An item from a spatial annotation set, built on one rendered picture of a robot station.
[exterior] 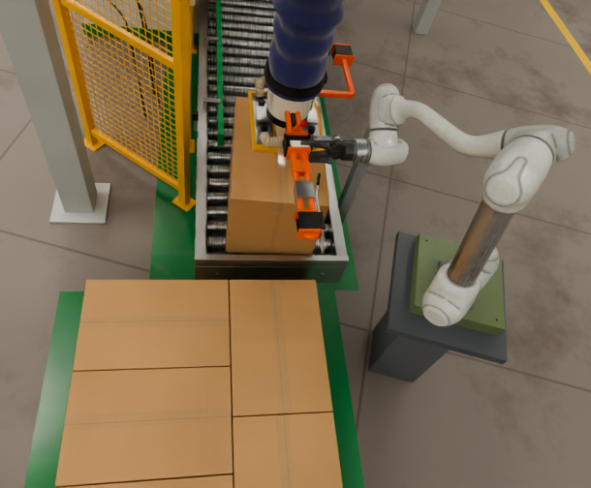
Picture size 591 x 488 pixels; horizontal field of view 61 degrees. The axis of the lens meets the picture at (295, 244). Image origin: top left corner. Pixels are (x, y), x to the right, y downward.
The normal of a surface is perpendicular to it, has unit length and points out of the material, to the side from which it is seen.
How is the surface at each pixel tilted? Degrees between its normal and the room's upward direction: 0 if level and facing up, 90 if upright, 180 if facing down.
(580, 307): 0
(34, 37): 90
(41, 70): 90
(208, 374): 0
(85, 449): 0
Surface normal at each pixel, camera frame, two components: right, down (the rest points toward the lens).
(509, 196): -0.66, 0.46
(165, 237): 0.17, -0.55
